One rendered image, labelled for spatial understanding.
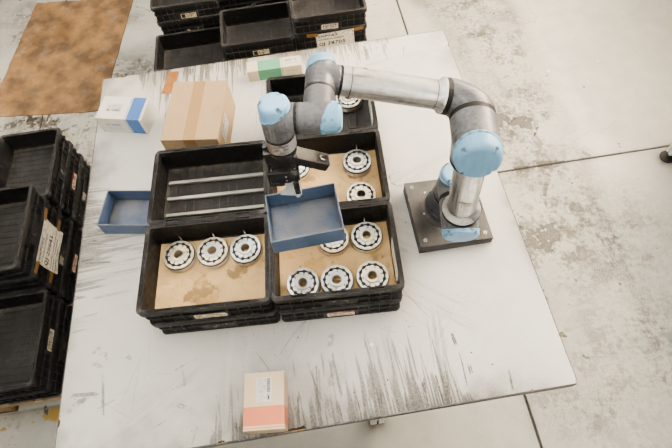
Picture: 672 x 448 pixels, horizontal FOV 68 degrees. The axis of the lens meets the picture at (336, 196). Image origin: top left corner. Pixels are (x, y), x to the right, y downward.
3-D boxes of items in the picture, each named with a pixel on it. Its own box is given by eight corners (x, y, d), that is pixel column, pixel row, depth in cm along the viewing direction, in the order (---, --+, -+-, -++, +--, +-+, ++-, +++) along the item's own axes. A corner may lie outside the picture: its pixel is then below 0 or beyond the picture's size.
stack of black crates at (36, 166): (38, 173, 272) (-2, 135, 243) (93, 165, 273) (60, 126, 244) (25, 238, 251) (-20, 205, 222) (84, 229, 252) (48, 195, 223)
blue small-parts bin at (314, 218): (335, 194, 146) (334, 182, 140) (345, 240, 139) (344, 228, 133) (268, 207, 145) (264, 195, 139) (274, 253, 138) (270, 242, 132)
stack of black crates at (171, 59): (232, 55, 311) (223, 25, 291) (234, 90, 296) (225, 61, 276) (169, 64, 310) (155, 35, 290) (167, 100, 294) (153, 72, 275)
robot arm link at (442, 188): (466, 177, 174) (476, 155, 162) (470, 211, 167) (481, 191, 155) (432, 176, 174) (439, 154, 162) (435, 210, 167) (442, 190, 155)
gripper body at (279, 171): (270, 167, 137) (261, 137, 127) (301, 163, 137) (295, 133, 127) (271, 189, 132) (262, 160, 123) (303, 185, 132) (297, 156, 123)
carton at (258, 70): (249, 81, 222) (246, 72, 217) (249, 72, 226) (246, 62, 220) (302, 74, 223) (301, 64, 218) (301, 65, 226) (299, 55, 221)
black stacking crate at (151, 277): (273, 230, 171) (268, 214, 161) (276, 313, 156) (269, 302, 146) (159, 241, 171) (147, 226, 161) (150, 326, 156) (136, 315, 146)
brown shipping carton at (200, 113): (227, 163, 200) (217, 139, 186) (174, 164, 201) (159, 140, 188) (235, 106, 216) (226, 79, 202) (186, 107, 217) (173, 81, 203)
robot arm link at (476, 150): (473, 206, 167) (500, 99, 120) (478, 247, 159) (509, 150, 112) (436, 207, 168) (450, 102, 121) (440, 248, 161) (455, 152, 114)
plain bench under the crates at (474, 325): (428, 124, 293) (443, 29, 233) (518, 414, 211) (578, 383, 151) (157, 164, 288) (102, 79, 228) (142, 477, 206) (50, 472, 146)
